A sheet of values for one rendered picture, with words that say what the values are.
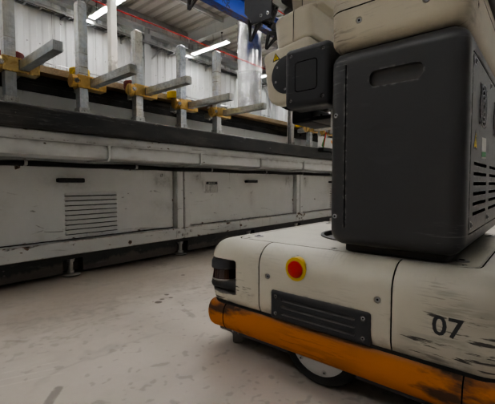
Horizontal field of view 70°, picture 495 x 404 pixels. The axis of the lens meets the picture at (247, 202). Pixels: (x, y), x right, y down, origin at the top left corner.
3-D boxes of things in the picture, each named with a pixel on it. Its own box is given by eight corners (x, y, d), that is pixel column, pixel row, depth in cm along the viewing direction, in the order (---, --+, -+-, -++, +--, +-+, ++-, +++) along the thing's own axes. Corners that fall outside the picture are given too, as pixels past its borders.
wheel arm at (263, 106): (267, 111, 182) (267, 103, 182) (263, 110, 179) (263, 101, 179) (208, 120, 210) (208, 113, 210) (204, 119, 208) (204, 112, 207)
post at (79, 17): (89, 124, 142) (86, 2, 139) (80, 123, 139) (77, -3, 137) (85, 125, 144) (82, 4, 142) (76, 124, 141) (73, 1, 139)
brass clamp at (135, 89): (158, 98, 165) (158, 87, 164) (132, 93, 154) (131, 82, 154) (150, 101, 169) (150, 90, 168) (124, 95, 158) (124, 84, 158)
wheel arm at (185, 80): (192, 86, 144) (192, 75, 144) (186, 84, 141) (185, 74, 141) (133, 102, 172) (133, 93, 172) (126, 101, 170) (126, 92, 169)
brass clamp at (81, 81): (107, 92, 146) (106, 79, 145) (74, 85, 135) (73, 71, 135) (99, 94, 150) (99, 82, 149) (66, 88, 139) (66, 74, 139)
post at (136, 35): (143, 138, 161) (142, 30, 158) (137, 137, 158) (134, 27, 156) (139, 139, 163) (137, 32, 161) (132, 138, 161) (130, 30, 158)
